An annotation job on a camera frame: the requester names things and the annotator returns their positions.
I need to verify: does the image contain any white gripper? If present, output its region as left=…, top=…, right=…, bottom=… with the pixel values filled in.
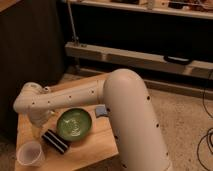
left=29, top=111, right=52, bottom=127

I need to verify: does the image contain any black striped eraser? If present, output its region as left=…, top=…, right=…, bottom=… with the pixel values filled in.
left=42, top=129, right=69, bottom=154

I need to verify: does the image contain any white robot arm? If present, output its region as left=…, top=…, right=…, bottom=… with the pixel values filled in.
left=13, top=69, right=174, bottom=171

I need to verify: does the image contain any green bowl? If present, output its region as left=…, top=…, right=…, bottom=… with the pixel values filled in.
left=56, top=108, right=92, bottom=141

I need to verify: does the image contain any white plastic cup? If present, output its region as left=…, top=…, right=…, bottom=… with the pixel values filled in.
left=16, top=141, right=45, bottom=167

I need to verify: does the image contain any wooden folding table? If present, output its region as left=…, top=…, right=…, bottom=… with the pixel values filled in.
left=15, top=74, right=118, bottom=171

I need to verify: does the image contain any metal stand pole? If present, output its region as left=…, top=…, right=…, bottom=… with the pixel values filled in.
left=67, top=0, right=82, bottom=73

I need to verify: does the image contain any wooden shelf bench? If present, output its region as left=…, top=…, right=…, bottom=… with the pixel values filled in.
left=65, top=42, right=213, bottom=78

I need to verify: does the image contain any black handle on shelf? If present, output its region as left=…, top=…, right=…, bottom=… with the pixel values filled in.
left=163, top=56, right=193, bottom=65

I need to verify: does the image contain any black cable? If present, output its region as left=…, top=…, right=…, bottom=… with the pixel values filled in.
left=196, top=68, right=213, bottom=171

